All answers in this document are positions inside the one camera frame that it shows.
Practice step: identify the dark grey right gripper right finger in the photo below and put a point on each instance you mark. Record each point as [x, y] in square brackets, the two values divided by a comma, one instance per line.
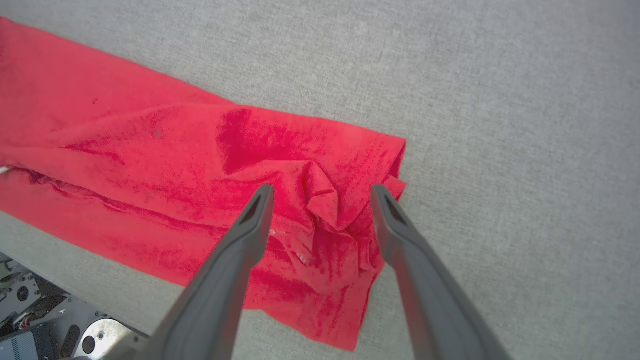
[430, 300]

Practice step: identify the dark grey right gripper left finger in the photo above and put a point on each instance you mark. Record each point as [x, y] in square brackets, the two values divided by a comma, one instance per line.
[220, 290]

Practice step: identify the metal robot base chassis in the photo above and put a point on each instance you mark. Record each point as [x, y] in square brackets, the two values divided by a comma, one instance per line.
[95, 342]

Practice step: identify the red Bulls 23 jersey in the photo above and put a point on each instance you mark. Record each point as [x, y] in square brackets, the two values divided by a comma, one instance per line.
[150, 165]

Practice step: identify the grey fabric sofa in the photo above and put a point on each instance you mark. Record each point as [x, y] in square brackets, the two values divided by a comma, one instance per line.
[500, 100]

